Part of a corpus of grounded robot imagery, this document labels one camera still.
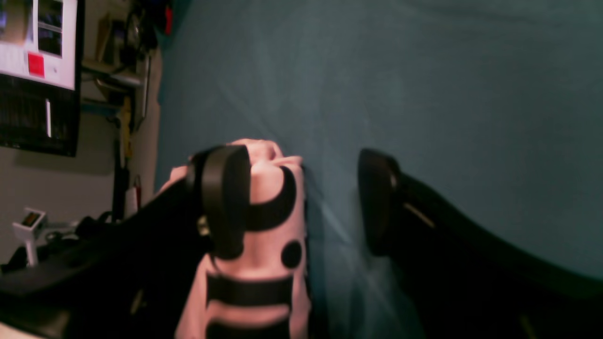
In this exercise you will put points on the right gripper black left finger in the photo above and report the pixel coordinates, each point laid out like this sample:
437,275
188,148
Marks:
135,276

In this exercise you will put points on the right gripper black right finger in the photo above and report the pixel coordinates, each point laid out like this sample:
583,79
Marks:
465,282

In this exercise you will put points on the pink T-shirt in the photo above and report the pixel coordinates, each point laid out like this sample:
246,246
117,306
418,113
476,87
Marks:
262,293

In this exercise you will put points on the teal table cloth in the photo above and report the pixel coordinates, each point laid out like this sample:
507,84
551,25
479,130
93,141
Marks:
496,104

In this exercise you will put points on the computer monitor screen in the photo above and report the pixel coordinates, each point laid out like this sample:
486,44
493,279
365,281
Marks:
41,54

